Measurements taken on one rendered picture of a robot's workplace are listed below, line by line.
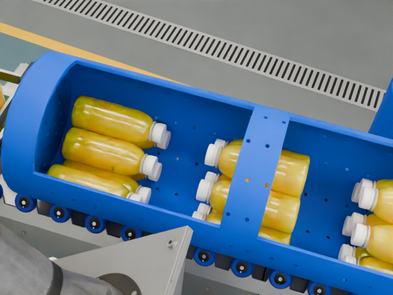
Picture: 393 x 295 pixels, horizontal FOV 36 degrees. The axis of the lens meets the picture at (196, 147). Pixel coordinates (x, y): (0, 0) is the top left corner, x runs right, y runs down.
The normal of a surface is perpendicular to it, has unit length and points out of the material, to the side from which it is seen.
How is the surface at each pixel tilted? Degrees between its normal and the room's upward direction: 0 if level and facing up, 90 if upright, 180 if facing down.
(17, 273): 46
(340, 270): 83
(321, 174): 60
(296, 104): 0
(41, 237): 70
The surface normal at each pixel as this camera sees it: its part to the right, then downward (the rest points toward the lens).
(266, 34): 0.07, -0.63
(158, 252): -0.62, -0.62
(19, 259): 0.78, -0.48
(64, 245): -0.24, 0.47
